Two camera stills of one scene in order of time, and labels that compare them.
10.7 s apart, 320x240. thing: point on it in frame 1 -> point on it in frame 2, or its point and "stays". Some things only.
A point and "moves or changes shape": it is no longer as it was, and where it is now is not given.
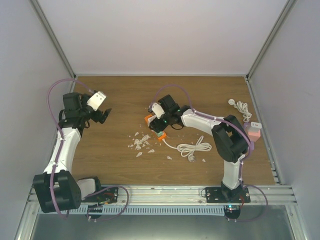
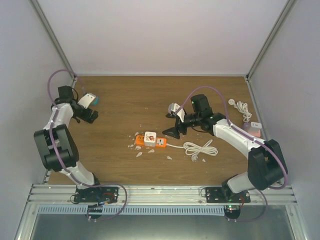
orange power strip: [163, 136] -> [160, 142]
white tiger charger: [150, 119] -> [150, 139]
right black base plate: [218, 195] stays
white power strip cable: [191, 148] moves or changes shape
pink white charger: [254, 132] stays
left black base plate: [107, 195] stays
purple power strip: [247, 126] stays
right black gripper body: [161, 127] -> [179, 126]
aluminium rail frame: [151, 195] stays
